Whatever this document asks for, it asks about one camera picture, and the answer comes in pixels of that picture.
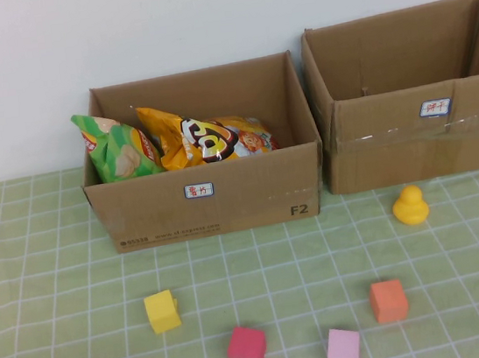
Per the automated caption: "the white label on taped box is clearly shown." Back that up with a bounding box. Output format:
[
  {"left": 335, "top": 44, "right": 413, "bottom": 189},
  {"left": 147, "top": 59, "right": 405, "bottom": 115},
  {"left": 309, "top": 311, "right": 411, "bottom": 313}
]
[{"left": 417, "top": 96, "right": 454, "bottom": 121}]

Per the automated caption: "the green Lay's chip bag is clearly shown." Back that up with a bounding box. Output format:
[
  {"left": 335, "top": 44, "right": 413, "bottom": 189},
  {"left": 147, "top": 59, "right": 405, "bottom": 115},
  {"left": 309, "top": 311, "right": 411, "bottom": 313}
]
[{"left": 69, "top": 102, "right": 167, "bottom": 186}]

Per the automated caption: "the yellow foam cube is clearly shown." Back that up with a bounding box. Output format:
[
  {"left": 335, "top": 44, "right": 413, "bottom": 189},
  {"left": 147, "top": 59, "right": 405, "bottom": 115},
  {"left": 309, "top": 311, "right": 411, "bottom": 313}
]
[{"left": 143, "top": 288, "right": 184, "bottom": 337}]

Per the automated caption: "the yellow-orange chip bag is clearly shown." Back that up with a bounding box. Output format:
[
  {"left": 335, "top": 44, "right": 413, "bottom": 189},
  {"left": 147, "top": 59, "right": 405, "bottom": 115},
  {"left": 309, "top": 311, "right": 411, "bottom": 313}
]
[{"left": 130, "top": 87, "right": 282, "bottom": 175}]

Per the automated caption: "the white label on F2 box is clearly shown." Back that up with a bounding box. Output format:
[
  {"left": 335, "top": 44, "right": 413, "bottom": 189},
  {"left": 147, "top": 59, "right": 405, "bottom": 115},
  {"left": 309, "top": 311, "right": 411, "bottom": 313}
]
[{"left": 183, "top": 181, "right": 216, "bottom": 201}]

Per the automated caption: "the cardboard box with F2 print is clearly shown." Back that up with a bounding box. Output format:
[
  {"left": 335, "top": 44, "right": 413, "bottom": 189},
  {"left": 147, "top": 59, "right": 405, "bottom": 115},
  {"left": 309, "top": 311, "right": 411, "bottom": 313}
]
[{"left": 66, "top": 47, "right": 334, "bottom": 258}]

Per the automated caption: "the taped cardboard box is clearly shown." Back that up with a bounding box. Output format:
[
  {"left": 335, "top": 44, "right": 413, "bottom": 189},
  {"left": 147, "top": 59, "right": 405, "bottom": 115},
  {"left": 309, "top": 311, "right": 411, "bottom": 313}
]
[{"left": 294, "top": 0, "right": 479, "bottom": 199}]

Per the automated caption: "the green checked tablecloth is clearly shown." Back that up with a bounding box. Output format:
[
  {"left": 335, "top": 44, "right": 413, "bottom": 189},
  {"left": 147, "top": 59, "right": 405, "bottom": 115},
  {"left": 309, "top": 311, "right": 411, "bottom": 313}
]
[{"left": 0, "top": 114, "right": 479, "bottom": 358}]

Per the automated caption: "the red foam cube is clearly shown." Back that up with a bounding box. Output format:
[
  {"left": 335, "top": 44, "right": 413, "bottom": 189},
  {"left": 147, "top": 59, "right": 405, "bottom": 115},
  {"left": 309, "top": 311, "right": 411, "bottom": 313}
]
[{"left": 223, "top": 322, "right": 269, "bottom": 358}]

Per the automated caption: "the yellow rubber duck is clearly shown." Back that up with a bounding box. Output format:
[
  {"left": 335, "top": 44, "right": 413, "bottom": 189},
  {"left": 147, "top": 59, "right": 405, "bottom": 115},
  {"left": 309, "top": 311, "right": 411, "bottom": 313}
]
[{"left": 389, "top": 183, "right": 433, "bottom": 229}]

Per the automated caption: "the orange foam cube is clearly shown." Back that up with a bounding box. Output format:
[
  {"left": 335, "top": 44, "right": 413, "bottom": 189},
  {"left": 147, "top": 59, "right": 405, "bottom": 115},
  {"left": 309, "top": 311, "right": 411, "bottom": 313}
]
[{"left": 366, "top": 277, "right": 412, "bottom": 326}]

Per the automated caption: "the pink foam cube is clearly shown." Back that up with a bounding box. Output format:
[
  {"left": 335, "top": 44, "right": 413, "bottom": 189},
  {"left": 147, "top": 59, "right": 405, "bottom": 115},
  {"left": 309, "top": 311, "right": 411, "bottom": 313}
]
[{"left": 323, "top": 325, "right": 364, "bottom": 358}]

